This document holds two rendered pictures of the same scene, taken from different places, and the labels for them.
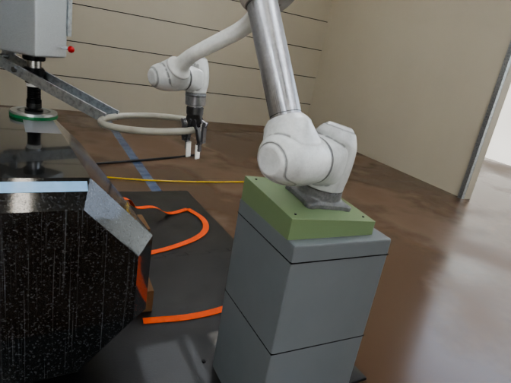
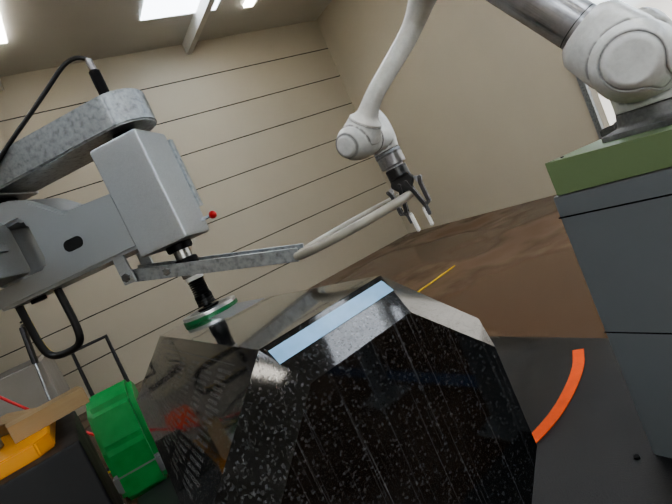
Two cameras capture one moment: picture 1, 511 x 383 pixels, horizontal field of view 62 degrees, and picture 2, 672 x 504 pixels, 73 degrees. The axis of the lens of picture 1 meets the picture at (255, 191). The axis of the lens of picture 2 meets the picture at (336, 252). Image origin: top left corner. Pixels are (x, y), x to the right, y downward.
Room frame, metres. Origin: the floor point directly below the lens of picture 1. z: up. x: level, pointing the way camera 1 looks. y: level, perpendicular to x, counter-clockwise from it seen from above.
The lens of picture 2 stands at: (0.32, 0.64, 1.02)
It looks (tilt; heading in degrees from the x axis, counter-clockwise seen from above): 6 degrees down; 359
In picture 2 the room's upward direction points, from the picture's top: 24 degrees counter-clockwise
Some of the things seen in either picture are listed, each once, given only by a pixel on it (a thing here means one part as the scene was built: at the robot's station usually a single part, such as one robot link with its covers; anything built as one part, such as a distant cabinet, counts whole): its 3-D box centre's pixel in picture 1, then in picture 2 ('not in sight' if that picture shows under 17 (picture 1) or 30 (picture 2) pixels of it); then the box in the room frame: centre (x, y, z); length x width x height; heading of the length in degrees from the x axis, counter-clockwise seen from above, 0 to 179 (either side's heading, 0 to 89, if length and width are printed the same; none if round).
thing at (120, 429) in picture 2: not in sight; (117, 413); (2.90, 2.15, 0.43); 0.35 x 0.35 x 0.87; 17
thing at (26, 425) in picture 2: not in sight; (48, 413); (1.65, 1.60, 0.81); 0.20 x 0.10 x 0.05; 130
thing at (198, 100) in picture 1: (195, 99); (390, 159); (1.87, 0.33, 1.08); 0.09 x 0.09 x 0.06
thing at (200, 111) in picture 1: (195, 116); (400, 178); (1.87, 0.32, 1.00); 0.08 x 0.07 x 0.09; 64
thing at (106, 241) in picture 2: not in sight; (76, 240); (2.17, 1.55, 1.31); 0.74 x 0.23 x 0.49; 79
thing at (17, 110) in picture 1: (33, 112); (209, 308); (2.08, 1.17, 0.85); 0.21 x 0.21 x 0.01
